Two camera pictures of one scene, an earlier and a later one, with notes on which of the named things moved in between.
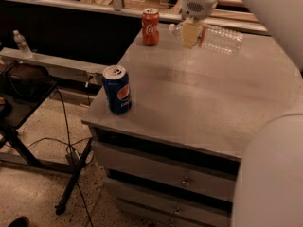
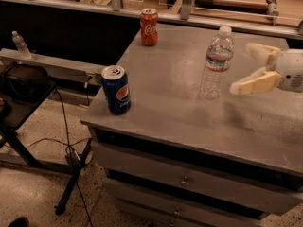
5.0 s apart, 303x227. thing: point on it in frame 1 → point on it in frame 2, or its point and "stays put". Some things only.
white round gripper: [199, 7] → [291, 69]
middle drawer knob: [177, 212] stays put
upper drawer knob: [186, 183] stays put
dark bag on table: [26, 79] stays put
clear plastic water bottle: [213, 37] → [219, 58]
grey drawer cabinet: [174, 158] stays put
